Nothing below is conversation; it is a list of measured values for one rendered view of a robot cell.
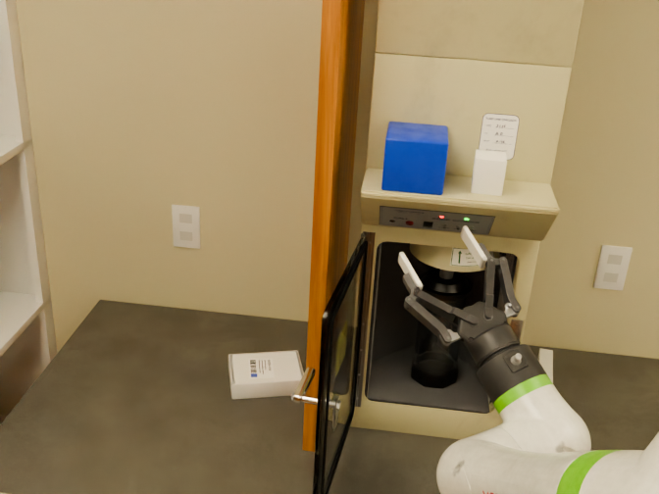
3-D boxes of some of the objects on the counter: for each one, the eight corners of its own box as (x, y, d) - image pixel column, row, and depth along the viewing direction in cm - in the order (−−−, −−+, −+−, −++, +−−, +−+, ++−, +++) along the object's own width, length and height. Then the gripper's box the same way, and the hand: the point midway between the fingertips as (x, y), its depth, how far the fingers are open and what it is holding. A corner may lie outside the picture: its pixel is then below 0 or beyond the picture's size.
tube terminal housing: (356, 360, 185) (382, 26, 152) (494, 374, 182) (552, 39, 149) (345, 426, 162) (373, 52, 129) (503, 444, 160) (573, 68, 126)
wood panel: (331, 323, 199) (372, -354, 139) (342, 324, 199) (388, -354, 138) (302, 450, 155) (342, -463, 95) (317, 452, 155) (367, -462, 94)
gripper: (572, 318, 119) (497, 206, 129) (436, 378, 114) (369, 258, 124) (558, 337, 126) (488, 229, 136) (430, 395, 121) (367, 279, 130)
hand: (436, 251), depth 129 cm, fingers open, 11 cm apart
